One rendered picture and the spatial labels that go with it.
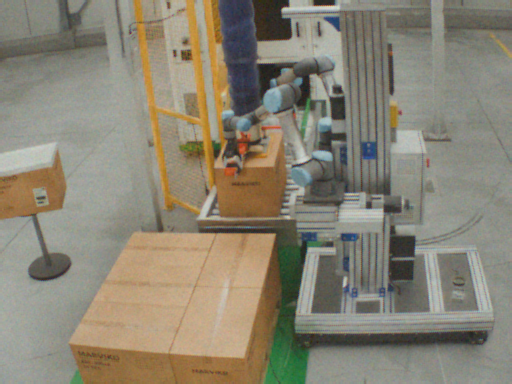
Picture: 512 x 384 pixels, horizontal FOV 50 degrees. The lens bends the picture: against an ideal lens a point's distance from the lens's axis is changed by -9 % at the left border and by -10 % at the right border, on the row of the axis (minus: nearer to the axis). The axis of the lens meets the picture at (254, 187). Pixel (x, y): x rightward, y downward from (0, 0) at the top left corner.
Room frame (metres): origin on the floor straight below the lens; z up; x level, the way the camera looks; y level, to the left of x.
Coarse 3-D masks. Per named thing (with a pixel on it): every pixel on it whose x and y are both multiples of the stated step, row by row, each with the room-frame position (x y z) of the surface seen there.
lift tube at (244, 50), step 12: (228, 0) 3.76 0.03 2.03; (240, 0) 3.75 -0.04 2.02; (228, 12) 3.76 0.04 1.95; (240, 12) 3.75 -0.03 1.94; (252, 12) 3.81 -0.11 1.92; (228, 24) 3.77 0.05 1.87; (240, 24) 3.75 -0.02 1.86; (252, 24) 3.80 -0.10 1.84; (228, 36) 3.77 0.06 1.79; (240, 36) 3.75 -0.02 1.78; (252, 36) 3.79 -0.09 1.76; (228, 48) 3.77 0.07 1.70; (240, 48) 3.75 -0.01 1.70; (252, 48) 3.78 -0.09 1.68; (228, 60) 3.78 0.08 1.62; (240, 60) 3.75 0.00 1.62; (252, 60) 3.77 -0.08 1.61
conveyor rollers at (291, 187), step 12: (264, 120) 5.49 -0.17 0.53; (276, 120) 5.43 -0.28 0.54; (300, 120) 5.39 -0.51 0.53; (312, 120) 5.32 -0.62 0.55; (288, 156) 4.55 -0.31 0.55; (288, 168) 4.36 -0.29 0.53; (288, 180) 4.11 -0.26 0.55; (288, 192) 3.92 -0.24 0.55; (216, 204) 3.85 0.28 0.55; (288, 204) 3.74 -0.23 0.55; (216, 216) 3.67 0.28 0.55; (288, 216) 3.57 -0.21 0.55
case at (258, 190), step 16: (272, 144) 3.89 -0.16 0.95; (256, 160) 3.65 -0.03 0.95; (272, 160) 3.62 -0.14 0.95; (224, 176) 3.59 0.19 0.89; (240, 176) 3.57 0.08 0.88; (256, 176) 3.55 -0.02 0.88; (272, 176) 3.53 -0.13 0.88; (224, 192) 3.59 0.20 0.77; (240, 192) 3.57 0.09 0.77; (256, 192) 3.55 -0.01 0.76; (272, 192) 3.53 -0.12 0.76; (224, 208) 3.60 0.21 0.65; (240, 208) 3.58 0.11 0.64; (256, 208) 3.56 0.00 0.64; (272, 208) 3.53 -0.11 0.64
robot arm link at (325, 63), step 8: (312, 56) 3.66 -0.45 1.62; (320, 56) 3.66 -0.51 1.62; (328, 56) 3.67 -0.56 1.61; (320, 64) 3.62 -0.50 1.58; (328, 64) 3.64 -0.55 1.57; (320, 72) 3.62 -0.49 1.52; (328, 72) 3.61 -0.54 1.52; (328, 80) 3.59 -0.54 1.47; (328, 88) 3.58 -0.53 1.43; (328, 96) 3.57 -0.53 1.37
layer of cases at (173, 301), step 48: (144, 240) 3.45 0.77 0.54; (192, 240) 3.39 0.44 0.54; (240, 240) 3.33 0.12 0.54; (144, 288) 2.89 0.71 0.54; (192, 288) 2.85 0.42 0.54; (240, 288) 2.80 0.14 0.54; (96, 336) 2.46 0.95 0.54; (144, 336) 2.43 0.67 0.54; (192, 336) 2.41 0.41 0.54; (240, 336) 2.37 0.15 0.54
